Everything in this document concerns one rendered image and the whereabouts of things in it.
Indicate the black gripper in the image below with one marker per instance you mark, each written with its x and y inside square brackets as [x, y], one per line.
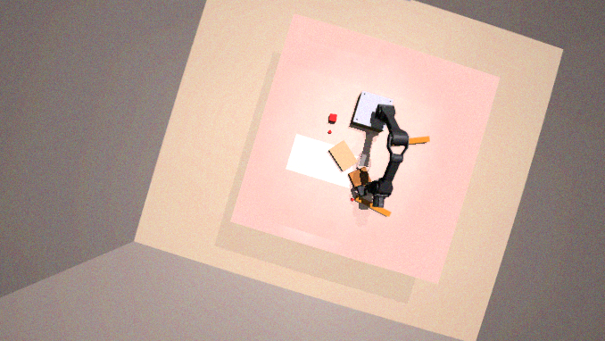
[369, 186]

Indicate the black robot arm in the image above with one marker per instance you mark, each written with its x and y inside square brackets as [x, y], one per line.
[399, 137]

